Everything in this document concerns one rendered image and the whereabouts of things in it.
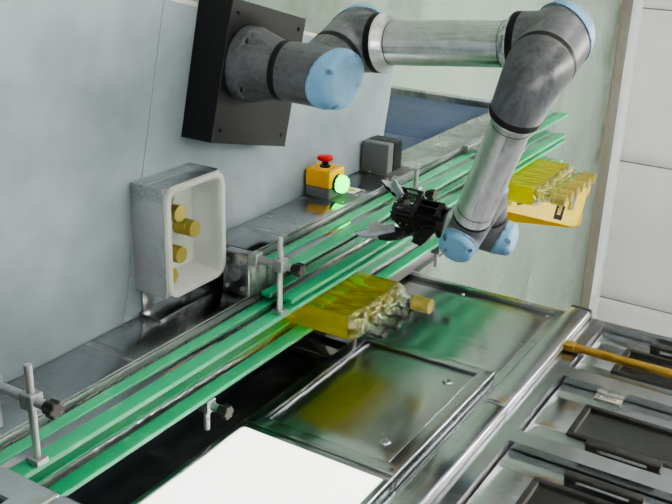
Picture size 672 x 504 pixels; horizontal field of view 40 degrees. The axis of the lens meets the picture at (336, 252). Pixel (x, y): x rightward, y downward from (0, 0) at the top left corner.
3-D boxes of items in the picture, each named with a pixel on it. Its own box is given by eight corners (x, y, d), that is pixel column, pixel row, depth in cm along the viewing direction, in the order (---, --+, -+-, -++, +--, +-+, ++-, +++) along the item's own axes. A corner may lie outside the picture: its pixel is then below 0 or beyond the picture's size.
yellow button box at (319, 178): (303, 194, 229) (328, 200, 225) (303, 165, 226) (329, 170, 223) (318, 187, 235) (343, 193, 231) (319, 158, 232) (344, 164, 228)
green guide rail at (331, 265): (260, 295, 197) (291, 304, 193) (260, 291, 197) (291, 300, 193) (544, 132, 337) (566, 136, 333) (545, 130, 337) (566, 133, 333)
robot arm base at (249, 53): (229, 22, 177) (273, 29, 173) (272, 27, 190) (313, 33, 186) (220, 102, 181) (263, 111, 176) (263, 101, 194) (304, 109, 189)
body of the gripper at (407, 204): (400, 184, 207) (450, 196, 201) (407, 206, 214) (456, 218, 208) (386, 212, 203) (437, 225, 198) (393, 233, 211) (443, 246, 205)
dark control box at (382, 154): (359, 169, 251) (387, 174, 247) (360, 140, 248) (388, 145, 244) (374, 162, 258) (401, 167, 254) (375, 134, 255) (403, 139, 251)
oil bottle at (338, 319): (274, 318, 205) (358, 344, 195) (274, 295, 203) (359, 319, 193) (288, 309, 210) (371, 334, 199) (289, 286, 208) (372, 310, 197)
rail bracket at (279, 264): (247, 307, 194) (297, 322, 188) (247, 231, 188) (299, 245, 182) (256, 302, 196) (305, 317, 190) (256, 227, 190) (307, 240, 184)
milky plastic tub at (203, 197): (136, 291, 183) (170, 302, 179) (131, 181, 174) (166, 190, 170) (194, 263, 197) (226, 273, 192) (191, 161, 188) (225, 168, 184)
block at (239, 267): (220, 291, 197) (247, 299, 193) (220, 249, 193) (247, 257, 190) (231, 286, 199) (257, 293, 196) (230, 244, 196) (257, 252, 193)
